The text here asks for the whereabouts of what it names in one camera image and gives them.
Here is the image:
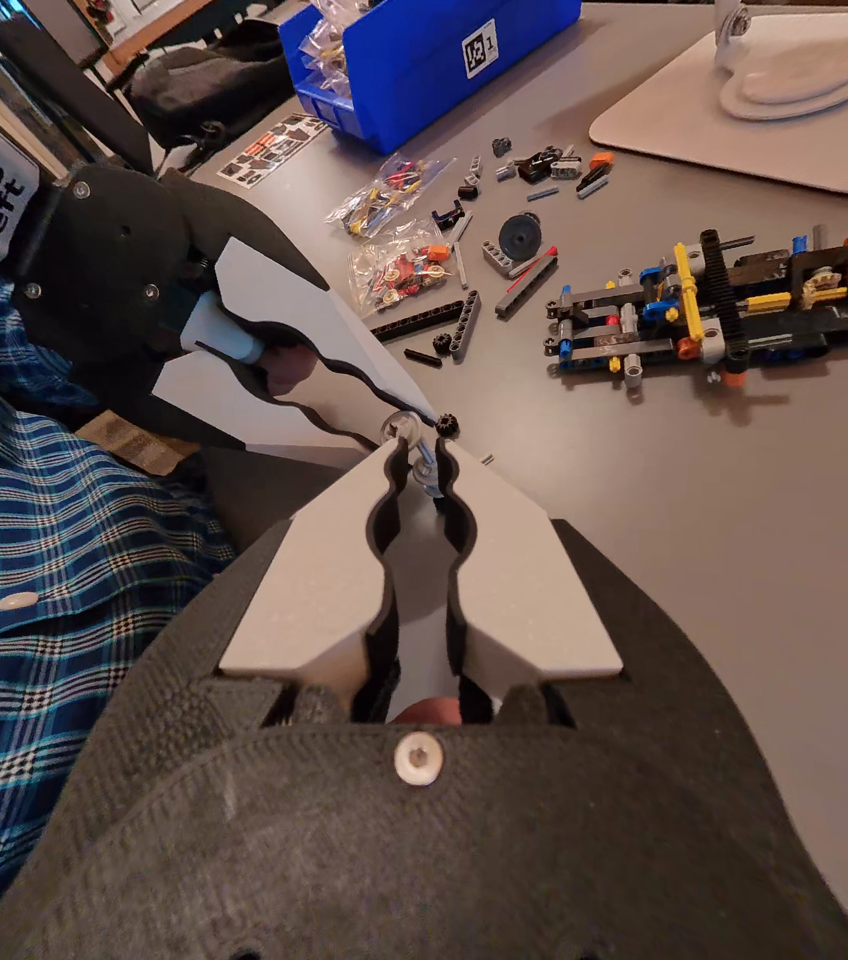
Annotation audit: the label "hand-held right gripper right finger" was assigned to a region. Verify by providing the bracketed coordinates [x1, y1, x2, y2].
[435, 438, 625, 704]

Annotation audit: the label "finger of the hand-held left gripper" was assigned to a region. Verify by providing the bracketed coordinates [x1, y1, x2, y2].
[212, 236, 441, 427]
[151, 348, 396, 464]

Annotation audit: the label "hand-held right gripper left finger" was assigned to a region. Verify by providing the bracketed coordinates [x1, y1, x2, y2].
[218, 436, 408, 687]

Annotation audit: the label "grey wheel with black gear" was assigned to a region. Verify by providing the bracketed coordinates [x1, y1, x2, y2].
[379, 408, 423, 452]

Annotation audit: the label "grey toy axle with gear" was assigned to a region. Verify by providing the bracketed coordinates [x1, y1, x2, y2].
[412, 441, 446, 519]

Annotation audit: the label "person's left hand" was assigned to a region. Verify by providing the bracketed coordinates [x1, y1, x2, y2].
[263, 345, 321, 398]

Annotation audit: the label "clear bag red tan parts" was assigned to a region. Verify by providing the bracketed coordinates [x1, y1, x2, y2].
[348, 220, 464, 317]

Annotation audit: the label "black holed toy beam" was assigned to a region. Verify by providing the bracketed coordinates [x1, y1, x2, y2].
[369, 299, 467, 343]

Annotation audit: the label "clear bag yellow blue parts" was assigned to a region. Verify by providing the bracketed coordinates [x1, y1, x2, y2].
[324, 153, 456, 238]

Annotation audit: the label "sticker sheet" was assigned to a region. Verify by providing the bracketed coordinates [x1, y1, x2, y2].
[215, 111, 329, 189]

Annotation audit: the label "black chair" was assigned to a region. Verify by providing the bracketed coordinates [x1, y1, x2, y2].
[0, 0, 156, 175]

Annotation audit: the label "dark grey holed toy beam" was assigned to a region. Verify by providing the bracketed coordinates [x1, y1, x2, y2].
[449, 289, 484, 363]

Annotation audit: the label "black backpack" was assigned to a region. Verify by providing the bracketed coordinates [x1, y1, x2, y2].
[127, 18, 298, 152]

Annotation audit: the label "wooden work table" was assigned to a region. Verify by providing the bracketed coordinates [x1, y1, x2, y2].
[71, 0, 216, 55]

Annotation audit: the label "dark grey flat toy beam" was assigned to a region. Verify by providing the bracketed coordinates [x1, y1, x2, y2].
[494, 254, 560, 321]

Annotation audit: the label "black toy wheel disc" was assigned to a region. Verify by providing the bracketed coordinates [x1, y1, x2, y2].
[499, 213, 545, 261]

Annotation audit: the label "red toy axle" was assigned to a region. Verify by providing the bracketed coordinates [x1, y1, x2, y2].
[505, 245, 560, 296]

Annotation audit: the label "blue plastic bin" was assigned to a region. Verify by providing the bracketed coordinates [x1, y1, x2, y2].
[277, 0, 583, 156]

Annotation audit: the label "person's plaid shirt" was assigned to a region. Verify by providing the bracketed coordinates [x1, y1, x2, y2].
[0, 352, 239, 955]

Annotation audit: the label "clear bags of toy parts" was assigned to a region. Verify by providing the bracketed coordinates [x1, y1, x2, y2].
[295, 0, 396, 100]

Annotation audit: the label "cluster of small dark parts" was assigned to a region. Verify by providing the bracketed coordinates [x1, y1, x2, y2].
[514, 147, 568, 186]

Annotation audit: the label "toy car chassis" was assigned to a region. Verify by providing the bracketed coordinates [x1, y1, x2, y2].
[543, 224, 848, 392]

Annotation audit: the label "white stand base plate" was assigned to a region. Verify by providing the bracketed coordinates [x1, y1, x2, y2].
[588, 10, 848, 197]

